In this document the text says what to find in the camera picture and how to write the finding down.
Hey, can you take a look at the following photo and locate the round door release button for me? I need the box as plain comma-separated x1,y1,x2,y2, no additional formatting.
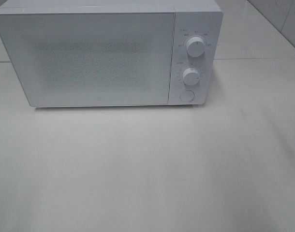
180,90,194,102

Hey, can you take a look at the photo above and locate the white timer knob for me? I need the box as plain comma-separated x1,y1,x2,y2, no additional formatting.
182,68,201,86

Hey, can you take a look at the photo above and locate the white microwave door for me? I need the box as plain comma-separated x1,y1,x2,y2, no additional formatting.
0,13,174,107

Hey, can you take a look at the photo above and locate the white upper power knob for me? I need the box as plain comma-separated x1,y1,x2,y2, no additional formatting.
185,35,206,58

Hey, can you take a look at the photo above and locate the white microwave oven body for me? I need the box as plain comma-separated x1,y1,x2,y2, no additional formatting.
0,0,223,106

